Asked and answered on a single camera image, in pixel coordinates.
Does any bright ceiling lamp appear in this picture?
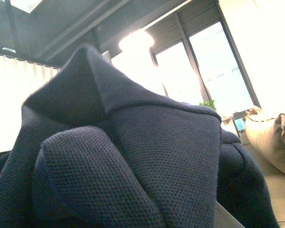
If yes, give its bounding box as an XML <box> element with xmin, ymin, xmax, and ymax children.
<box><xmin>119</xmin><ymin>29</ymin><xmax>154</xmax><ymax>51</ymax></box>

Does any beige cushion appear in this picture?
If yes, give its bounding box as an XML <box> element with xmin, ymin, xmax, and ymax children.
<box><xmin>243</xmin><ymin>106</ymin><xmax>285</xmax><ymax>174</ymax></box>

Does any dark navy knit garment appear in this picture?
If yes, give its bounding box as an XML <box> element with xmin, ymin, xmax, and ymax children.
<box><xmin>0</xmin><ymin>45</ymin><xmax>278</xmax><ymax>228</ymax></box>

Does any green potted plant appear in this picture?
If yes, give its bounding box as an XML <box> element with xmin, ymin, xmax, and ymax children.
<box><xmin>199</xmin><ymin>100</ymin><xmax>217</xmax><ymax>111</ymax></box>

